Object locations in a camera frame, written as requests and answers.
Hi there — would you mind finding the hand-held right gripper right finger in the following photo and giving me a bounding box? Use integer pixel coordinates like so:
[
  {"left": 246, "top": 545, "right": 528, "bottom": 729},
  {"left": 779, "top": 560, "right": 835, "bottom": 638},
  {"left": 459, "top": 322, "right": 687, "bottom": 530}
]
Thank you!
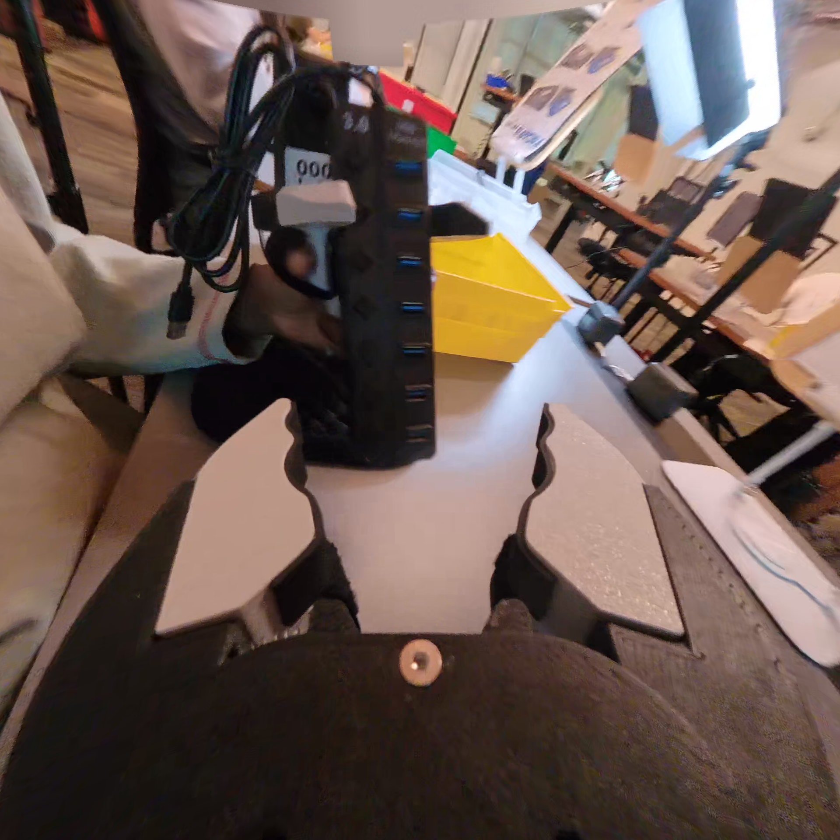
[{"left": 517, "top": 402, "right": 688, "bottom": 641}]

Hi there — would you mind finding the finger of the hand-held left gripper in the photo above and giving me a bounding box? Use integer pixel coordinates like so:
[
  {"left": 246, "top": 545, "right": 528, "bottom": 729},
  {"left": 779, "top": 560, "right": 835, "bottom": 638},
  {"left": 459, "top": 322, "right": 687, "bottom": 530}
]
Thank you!
[
  {"left": 276, "top": 180, "right": 358, "bottom": 227},
  {"left": 430, "top": 202, "right": 491, "bottom": 240}
]

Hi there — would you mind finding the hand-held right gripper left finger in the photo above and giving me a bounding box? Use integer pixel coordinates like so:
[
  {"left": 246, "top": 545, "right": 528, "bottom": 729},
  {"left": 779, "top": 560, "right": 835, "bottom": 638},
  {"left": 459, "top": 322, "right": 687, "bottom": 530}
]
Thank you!
[{"left": 154, "top": 397, "right": 327, "bottom": 641}]

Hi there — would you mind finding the clear plastic bin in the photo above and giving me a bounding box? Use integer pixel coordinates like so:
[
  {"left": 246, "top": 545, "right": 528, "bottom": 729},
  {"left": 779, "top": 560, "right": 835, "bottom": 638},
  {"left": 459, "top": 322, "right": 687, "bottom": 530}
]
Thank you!
[{"left": 427, "top": 150, "right": 543, "bottom": 245}]

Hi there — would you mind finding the yellow plastic bin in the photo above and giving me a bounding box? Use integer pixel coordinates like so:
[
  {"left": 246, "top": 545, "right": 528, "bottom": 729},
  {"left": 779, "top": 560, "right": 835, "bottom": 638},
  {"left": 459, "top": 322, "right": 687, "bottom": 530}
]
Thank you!
[{"left": 430, "top": 233, "right": 573, "bottom": 365}]

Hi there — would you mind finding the black usb hub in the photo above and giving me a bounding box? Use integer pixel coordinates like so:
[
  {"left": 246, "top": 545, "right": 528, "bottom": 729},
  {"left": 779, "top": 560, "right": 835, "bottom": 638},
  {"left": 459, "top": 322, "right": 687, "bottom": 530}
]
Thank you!
[{"left": 331, "top": 105, "right": 439, "bottom": 470}]

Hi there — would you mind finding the black hub cable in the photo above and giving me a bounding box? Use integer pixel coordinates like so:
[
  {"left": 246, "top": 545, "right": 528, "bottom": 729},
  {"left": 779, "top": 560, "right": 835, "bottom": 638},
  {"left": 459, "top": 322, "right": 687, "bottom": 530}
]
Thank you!
[{"left": 163, "top": 25, "right": 385, "bottom": 341}]

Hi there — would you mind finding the person's left forearm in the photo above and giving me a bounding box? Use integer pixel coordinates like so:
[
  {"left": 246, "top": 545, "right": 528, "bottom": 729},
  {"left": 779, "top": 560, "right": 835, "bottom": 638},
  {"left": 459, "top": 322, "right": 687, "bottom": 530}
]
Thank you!
[{"left": 51, "top": 223, "right": 263, "bottom": 376}]

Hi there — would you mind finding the person's left hand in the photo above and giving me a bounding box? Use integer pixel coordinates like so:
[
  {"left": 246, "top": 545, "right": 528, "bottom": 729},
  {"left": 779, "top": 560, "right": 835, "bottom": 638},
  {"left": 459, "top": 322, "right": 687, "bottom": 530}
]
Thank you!
[{"left": 223, "top": 230, "right": 343, "bottom": 358}]

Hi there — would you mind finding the red plastic bin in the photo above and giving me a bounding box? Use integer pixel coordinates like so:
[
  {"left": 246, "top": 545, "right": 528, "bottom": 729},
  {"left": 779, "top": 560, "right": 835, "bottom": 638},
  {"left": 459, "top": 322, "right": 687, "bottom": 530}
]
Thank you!
[{"left": 377, "top": 71, "right": 458, "bottom": 137}]

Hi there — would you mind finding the black textured wrist rest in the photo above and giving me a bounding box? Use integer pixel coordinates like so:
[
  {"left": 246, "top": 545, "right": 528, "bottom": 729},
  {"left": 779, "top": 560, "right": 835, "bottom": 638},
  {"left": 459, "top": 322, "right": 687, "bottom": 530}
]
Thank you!
[{"left": 190, "top": 348, "right": 352, "bottom": 463}]

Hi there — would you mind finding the small grey box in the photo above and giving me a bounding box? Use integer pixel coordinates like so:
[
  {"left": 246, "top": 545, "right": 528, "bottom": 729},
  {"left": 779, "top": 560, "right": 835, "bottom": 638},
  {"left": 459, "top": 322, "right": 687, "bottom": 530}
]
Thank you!
[
  {"left": 576, "top": 301, "right": 626, "bottom": 347},
  {"left": 625, "top": 361, "right": 701, "bottom": 422}
]

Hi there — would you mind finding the white board stand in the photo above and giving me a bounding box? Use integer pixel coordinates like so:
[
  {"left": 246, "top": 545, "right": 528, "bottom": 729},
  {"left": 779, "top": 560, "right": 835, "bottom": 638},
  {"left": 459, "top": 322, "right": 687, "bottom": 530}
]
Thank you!
[{"left": 661, "top": 420, "right": 840, "bottom": 669}]

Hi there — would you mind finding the long wooden table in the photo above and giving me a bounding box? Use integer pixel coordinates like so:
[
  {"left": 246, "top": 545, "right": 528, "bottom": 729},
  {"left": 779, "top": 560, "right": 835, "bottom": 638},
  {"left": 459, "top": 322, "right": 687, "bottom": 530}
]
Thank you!
[{"left": 545, "top": 161, "right": 840, "bottom": 408}]

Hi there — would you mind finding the instruction poster board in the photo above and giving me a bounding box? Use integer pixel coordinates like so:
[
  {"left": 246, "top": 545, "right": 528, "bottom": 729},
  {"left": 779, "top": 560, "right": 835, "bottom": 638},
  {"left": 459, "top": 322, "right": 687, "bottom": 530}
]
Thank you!
[{"left": 489, "top": 0, "right": 645, "bottom": 173}]

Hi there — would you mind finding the black light stand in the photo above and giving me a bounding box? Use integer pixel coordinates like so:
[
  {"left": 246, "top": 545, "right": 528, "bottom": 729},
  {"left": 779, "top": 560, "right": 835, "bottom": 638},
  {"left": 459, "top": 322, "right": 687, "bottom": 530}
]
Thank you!
[{"left": 610, "top": 128, "right": 775, "bottom": 316}]

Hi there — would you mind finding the black tripod leg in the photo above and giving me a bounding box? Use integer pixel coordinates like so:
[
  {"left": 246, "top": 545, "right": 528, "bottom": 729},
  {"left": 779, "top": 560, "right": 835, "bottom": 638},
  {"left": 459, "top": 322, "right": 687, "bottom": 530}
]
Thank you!
[{"left": 10, "top": 0, "right": 89, "bottom": 234}]

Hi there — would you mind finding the person's cream sweater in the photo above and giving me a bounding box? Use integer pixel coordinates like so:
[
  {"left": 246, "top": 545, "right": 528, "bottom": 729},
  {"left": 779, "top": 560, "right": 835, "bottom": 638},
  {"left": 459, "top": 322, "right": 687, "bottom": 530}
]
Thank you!
[{"left": 0, "top": 92, "right": 142, "bottom": 716}]

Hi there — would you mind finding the studio light panel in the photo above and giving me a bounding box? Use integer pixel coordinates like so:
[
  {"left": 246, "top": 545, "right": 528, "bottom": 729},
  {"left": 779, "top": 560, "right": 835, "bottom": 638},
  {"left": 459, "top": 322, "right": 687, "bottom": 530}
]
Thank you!
[{"left": 635, "top": 0, "right": 783, "bottom": 163}]

